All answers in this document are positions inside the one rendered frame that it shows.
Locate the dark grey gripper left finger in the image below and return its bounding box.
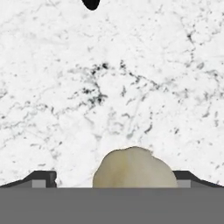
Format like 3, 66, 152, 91
0, 170, 58, 189

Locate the black rounded object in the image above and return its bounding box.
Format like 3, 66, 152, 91
81, 0, 102, 11

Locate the pale beige garlic bulb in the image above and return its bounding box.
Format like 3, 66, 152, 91
92, 145, 179, 189

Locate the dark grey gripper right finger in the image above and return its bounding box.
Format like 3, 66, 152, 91
171, 170, 224, 189

